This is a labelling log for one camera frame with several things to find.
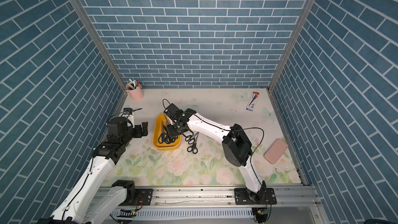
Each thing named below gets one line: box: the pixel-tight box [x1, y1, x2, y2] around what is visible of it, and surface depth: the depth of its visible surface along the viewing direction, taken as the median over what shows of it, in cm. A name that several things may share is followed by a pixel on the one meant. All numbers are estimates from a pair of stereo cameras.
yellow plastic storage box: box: [152, 113, 182, 151], surface depth 93 cm
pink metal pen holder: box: [125, 82, 145, 102], surface depth 111 cm
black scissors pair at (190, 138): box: [185, 131, 200, 145], surface depth 96 cm
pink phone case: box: [263, 138, 289, 165], surface depth 90 cm
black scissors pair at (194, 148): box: [186, 131, 200, 154], surface depth 91 cm
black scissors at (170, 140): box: [165, 135, 179, 145], surface depth 93 cm
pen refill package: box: [246, 91, 260, 112], surface depth 114 cm
